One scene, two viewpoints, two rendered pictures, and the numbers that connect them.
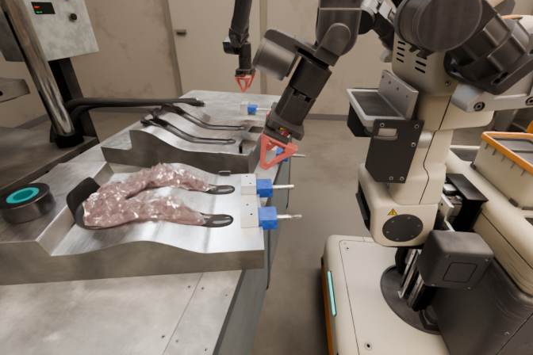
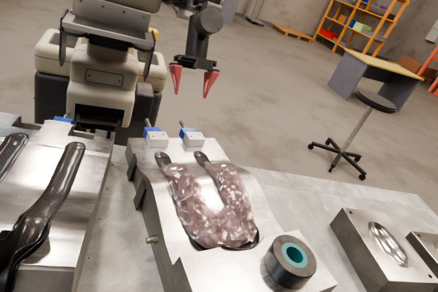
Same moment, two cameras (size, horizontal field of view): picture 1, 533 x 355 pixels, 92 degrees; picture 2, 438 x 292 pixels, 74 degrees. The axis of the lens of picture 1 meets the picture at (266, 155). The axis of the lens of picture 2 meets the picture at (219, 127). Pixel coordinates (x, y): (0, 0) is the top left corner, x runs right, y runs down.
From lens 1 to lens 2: 0.98 m
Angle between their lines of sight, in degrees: 99
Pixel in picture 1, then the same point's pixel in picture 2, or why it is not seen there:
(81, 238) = (266, 227)
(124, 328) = (271, 204)
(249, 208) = (195, 135)
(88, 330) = (282, 221)
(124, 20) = not seen: outside the picture
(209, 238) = (218, 160)
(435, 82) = (158, 5)
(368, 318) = not seen: hidden behind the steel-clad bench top
